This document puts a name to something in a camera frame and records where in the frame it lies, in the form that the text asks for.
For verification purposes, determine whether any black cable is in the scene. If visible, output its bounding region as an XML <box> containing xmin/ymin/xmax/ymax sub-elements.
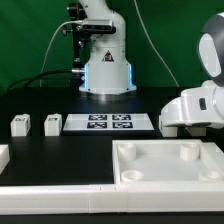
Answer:
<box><xmin>5</xmin><ymin>69</ymin><xmax>84</xmax><ymax>94</ymax></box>

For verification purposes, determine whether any grey camera on mount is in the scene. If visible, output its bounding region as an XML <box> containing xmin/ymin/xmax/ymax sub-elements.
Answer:
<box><xmin>80</xmin><ymin>19</ymin><xmax>116</xmax><ymax>34</ymax></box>

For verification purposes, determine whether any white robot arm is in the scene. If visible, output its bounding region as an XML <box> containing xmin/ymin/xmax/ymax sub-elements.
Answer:
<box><xmin>78</xmin><ymin>0</ymin><xmax>224</xmax><ymax>128</ymax></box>

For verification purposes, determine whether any white U-shaped fence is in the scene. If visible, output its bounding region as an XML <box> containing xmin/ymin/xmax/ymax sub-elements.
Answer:
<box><xmin>0</xmin><ymin>144</ymin><xmax>224</xmax><ymax>215</ymax></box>

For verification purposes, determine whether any white cable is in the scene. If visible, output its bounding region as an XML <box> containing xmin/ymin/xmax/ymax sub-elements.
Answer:
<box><xmin>39</xmin><ymin>20</ymin><xmax>83</xmax><ymax>88</ymax></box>

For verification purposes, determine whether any white square tabletop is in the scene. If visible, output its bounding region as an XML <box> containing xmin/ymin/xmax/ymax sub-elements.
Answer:
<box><xmin>112</xmin><ymin>139</ymin><xmax>224</xmax><ymax>184</ymax></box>

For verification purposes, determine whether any white marker base plate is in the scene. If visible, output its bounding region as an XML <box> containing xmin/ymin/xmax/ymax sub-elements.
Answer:
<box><xmin>63</xmin><ymin>113</ymin><xmax>154</xmax><ymax>131</ymax></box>

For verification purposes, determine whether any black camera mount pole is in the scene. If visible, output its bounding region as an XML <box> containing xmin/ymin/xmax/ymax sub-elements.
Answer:
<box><xmin>63</xmin><ymin>3</ymin><xmax>86</xmax><ymax>85</ymax></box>

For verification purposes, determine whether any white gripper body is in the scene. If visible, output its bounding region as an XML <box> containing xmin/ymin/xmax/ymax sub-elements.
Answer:
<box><xmin>160</xmin><ymin>80</ymin><xmax>224</xmax><ymax>129</ymax></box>

